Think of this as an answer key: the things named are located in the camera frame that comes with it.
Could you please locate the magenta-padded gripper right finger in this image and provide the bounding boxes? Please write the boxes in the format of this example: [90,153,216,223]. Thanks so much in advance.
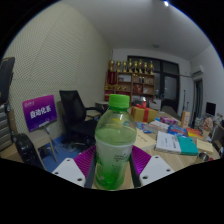
[128,145,176,189]

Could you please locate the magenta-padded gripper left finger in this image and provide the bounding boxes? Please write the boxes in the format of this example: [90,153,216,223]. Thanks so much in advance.
[51,144,98,190]

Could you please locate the orange yellow book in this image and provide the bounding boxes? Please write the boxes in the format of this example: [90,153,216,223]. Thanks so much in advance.
[185,127,204,139]

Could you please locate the white air conditioner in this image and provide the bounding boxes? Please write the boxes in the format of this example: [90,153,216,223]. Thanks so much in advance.
[190,64,205,77]

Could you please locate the yellow gift box red ribbon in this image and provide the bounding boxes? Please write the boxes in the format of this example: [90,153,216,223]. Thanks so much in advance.
[129,101,158,124]

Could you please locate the beige envelope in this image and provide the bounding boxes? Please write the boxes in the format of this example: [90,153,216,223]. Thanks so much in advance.
[195,138,214,155]
[133,128,157,151]

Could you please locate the brown chair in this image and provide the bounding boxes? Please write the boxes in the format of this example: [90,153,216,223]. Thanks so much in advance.
[160,104,183,122]

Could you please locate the black office chair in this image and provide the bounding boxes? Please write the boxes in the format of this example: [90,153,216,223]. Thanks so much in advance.
[58,89,104,148]

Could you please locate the small grey folding table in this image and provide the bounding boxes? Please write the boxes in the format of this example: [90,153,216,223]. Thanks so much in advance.
[94,100,111,116]

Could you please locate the wooden shelf unit with trophies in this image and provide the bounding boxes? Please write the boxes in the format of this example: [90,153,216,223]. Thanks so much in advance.
[104,59,156,103]

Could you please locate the purple sign board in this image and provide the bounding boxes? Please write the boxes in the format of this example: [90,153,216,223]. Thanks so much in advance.
[21,94,58,133]

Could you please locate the green drink bottle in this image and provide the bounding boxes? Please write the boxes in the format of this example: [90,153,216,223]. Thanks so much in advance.
[94,93,138,191]

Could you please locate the black bag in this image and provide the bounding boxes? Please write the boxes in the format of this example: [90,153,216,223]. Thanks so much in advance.
[13,133,44,169]

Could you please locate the light wooden chair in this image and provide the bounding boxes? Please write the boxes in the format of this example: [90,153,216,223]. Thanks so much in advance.
[28,128,58,171]

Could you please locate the blue red patterned book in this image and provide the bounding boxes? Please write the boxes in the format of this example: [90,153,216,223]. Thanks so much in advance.
[135,121,148,131]

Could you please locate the small standing card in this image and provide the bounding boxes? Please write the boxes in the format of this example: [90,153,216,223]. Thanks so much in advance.
[180,110,192,129]

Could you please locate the pink box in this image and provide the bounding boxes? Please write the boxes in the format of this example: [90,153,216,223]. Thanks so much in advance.
[159,115,179,126]

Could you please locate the black computer monitor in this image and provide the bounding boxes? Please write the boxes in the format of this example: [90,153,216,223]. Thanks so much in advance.
[205,101,217,118]

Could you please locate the white paper sheet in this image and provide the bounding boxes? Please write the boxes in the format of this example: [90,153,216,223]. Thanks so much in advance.
[143,119,170,134]

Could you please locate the small steel cup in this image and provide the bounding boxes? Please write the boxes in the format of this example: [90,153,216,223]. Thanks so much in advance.
[197,151,211,163]

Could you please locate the white book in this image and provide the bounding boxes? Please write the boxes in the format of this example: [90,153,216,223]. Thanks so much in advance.
[154,130,182,155]

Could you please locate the pink flower bouquet pot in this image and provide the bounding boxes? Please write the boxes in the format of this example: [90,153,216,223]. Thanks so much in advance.
[202,116,214,133]

